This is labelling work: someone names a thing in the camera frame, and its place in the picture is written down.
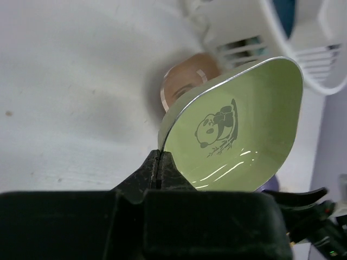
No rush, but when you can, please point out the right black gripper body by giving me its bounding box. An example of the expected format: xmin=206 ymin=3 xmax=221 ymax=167
xmin=264 ymin=187 xmax=346 ymax=259

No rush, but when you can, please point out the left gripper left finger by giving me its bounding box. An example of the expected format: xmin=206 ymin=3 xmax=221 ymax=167
xmin=1 ymin=150 xmax=160 ymax=259

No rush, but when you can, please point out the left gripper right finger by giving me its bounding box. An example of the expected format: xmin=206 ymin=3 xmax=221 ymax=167
xmin=143 ymin=152 xmax=293 ymax=259

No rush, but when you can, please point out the green square panda plate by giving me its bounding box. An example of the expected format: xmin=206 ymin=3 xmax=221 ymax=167
xmin=158 ymin=56 xmax=303 ymax=191

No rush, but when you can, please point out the dark blue leaf-shaped plate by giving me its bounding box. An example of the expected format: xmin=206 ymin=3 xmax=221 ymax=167
xmin=272 ymin=0 xmax=297 ymax=38

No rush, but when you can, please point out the white plastic dish bin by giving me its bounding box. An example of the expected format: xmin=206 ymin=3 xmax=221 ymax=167
xmin=179 ymin=1 xmax=346 ymax=95

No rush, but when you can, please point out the brown square panda plate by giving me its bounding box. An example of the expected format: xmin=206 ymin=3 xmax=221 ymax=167
xmin=160 ymin=53 xmax=221 ymax=112

